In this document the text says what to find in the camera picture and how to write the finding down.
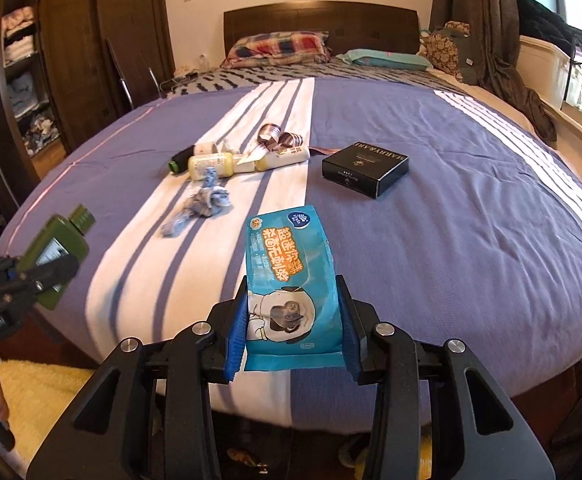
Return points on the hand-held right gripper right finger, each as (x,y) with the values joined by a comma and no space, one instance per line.
(349,340)

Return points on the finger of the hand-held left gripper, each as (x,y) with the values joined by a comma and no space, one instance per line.
(51,270)

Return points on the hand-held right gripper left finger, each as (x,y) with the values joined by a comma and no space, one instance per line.
(236,332)

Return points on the green plastic bottle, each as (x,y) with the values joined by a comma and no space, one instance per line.
(53,245)

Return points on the blue wet wipes packet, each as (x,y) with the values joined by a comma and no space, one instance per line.
(283,260)

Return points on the yellow towel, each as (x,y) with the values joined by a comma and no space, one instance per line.
(41,400)

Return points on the crumpled blue grey cloth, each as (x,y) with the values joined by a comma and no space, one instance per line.
(206,200)

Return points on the pale yellow bottle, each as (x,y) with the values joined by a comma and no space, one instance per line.
(211,165)

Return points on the black bottle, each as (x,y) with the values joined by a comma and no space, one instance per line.
(180,160)

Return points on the black cardboard box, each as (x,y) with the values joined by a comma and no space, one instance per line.
(363,167)

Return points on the white bottle with label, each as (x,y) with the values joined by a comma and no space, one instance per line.
(283,157)

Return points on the black folding chair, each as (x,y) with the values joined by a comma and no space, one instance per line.
(121,80)

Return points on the dark wooden wardrobe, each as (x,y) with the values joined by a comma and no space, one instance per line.
(96,35)

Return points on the black and white patterned blanket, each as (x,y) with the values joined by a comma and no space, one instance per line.
(281,75)

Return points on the teal pillow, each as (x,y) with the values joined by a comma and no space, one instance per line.
(386,59)

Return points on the plaid pillow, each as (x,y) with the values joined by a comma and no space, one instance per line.
(276,47)

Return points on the dark wooden headboard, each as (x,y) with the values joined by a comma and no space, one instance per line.
(361,25)

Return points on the white storage box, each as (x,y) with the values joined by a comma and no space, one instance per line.
(541,65)

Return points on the brown curtain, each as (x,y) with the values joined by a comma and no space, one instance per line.
(481,20)

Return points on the pile of dark clothes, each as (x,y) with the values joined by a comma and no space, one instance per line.
(546,20)

